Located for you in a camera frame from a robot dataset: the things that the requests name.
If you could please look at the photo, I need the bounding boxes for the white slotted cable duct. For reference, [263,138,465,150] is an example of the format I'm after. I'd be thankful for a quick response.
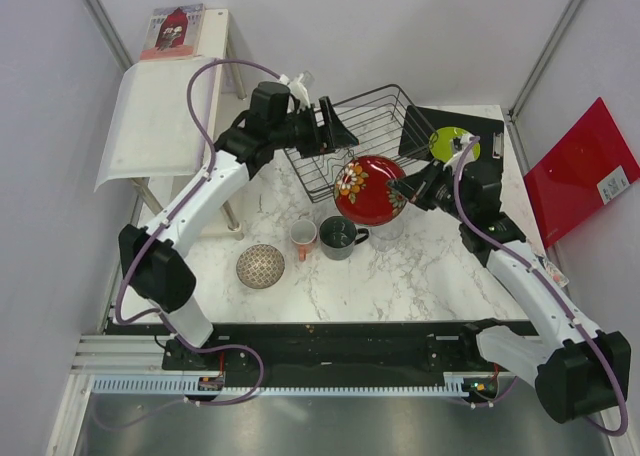
[91,374,487,397]

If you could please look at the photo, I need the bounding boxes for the red plastic folder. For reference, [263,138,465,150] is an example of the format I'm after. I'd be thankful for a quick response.
[524,98,639,249]

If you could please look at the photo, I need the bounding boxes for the orange pink mug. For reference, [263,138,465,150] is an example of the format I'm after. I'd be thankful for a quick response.
[289,219,318,261]

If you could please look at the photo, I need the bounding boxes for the clear octagonal glass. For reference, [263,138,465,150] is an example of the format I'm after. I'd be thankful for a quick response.
[370,221,404,252]

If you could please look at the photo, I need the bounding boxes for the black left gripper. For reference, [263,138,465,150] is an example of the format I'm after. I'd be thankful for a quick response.
[270,97,357,159]

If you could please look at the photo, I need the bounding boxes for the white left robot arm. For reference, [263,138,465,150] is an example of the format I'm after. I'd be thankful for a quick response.
[118,81,359,369]

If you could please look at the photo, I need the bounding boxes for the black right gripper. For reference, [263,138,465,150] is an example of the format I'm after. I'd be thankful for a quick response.
[389,157,474,222]

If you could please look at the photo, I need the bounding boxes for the lime green plate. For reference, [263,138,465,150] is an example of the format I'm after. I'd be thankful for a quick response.
[429,126,473,163]

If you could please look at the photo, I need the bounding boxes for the red cover book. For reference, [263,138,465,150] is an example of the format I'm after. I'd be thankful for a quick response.
[139,3,205,61]

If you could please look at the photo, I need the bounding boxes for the white translucent mat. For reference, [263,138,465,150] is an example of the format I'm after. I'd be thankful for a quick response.
[96,57,212,186]

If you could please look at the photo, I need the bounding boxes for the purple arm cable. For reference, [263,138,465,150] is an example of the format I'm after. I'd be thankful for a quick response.
[452,135,630,437]
[92,58,291,430]

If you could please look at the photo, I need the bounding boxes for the black clipboard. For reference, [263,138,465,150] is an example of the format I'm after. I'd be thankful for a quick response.
[398,105,505,170]

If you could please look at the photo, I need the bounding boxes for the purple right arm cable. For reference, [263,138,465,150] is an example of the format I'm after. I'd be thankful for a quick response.
[452,135,630,437]

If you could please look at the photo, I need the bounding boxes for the black wire dish rack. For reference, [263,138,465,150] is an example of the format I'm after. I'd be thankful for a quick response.
[285,84,438,203]

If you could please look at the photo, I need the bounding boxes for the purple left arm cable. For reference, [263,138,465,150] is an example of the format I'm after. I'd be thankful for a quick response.
[92,58,291,430]

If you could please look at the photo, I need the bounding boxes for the red patterned white bowl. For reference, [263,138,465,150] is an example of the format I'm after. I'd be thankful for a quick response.
[236,244,285,290]

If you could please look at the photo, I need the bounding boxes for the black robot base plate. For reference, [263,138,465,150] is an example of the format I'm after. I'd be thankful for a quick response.
[160,318,516,395]

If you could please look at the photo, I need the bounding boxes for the white side shelf table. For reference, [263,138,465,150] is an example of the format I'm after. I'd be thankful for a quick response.
[130,9,248,240]

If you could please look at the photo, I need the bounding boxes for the dark red patterned bowl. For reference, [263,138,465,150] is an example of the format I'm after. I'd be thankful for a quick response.
[333,155,407,226]

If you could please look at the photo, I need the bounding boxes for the grey mug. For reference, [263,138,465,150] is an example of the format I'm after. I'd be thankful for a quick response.
[319,216,370,261]

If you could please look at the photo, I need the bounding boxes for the Little Women book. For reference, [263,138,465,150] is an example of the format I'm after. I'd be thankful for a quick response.
[529,241,569,288]

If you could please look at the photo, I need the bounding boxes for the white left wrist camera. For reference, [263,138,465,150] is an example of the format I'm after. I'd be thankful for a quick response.
[278,71,314,109]

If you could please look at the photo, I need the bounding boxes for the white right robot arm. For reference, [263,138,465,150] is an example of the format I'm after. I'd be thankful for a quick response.
[387,160,631,436]

